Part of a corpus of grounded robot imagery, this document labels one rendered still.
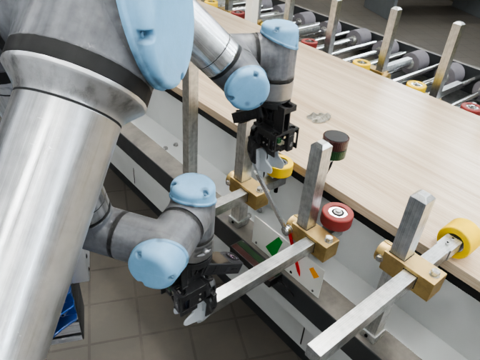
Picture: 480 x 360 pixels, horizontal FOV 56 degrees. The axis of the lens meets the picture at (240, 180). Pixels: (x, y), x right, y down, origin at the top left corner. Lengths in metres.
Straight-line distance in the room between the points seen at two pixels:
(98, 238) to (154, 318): 1.35
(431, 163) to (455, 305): 0.44
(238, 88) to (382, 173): 0.71
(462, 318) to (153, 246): 0.86
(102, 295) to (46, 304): 1.78
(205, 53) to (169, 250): 0.31
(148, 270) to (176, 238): 0.06
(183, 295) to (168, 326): 1.17
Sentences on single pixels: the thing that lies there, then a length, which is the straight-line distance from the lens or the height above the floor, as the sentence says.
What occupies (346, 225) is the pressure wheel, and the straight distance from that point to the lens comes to 1.14.
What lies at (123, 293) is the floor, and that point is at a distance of 2.13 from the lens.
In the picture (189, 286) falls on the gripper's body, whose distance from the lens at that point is 0.85.
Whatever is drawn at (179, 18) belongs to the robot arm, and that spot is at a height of 1.50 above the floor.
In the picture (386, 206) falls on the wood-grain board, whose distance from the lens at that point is 1.23.
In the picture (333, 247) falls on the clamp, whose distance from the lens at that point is 1.13.
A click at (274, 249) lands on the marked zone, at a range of 1.26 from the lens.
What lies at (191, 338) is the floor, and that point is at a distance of 1.96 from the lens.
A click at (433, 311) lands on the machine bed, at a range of 1.32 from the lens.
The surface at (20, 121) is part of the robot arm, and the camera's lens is 0.36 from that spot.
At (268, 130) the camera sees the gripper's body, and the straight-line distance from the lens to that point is 0.97.
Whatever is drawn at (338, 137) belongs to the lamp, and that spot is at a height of 1.11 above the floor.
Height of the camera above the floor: 1.61
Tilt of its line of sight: 35 degrees down
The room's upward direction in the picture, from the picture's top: 5 degrees clockwise
